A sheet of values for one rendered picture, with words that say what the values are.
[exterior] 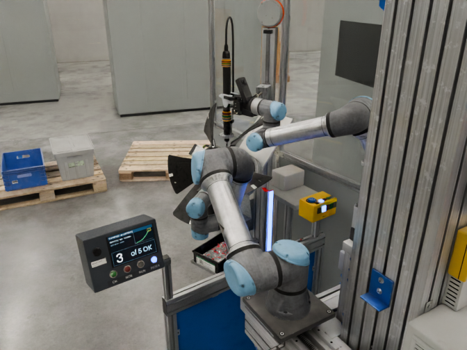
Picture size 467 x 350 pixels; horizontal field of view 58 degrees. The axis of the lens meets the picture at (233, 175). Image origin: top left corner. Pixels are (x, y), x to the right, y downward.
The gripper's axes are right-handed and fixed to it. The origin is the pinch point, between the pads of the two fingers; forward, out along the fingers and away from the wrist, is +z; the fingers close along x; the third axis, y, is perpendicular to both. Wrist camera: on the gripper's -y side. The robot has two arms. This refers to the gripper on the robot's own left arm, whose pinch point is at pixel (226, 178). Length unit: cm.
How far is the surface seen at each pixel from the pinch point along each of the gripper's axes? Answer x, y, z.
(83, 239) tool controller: -10, 21, -78
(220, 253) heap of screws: 33.7, 2.2, -13.6
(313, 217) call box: 20.8, -40.0, 4.8
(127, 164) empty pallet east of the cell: 82, 210, 218
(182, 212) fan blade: 18.0, 24.7, -3.8
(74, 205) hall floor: 95, 224, 135
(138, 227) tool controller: -7, 10, -63
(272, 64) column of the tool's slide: -41, -6, 80
